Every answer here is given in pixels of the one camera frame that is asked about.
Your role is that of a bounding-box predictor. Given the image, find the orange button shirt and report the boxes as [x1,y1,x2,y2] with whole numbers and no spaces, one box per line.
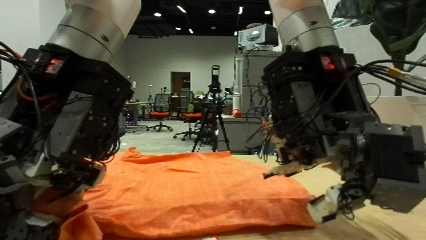
[31,146,316,240]

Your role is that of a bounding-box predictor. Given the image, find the wooden office desk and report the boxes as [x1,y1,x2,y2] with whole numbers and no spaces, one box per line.
[123,100,150,128]

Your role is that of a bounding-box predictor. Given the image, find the grey filing cabinet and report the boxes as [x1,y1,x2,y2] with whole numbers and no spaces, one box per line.
[232,49,284,119]

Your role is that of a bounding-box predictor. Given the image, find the grey low cabinet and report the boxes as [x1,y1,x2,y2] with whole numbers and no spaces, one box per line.
[219,116,276,154]

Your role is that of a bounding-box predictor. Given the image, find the orange seat office chair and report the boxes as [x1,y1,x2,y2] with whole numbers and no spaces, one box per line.
[172,91,203,141]
[146,93,174,133]

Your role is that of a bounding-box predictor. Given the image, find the brown door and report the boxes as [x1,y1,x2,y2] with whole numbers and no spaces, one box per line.
[170,71,192,96]

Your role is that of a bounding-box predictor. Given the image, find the grey boxy monitor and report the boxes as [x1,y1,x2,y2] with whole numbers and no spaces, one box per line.
[236,23,279,52]

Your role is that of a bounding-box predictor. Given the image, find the green leafy plant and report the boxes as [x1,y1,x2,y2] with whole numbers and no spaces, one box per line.
[330,0,426,98]

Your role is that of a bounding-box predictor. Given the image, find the black camera tripod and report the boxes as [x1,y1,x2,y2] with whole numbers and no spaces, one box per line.
[191,64,231,153]

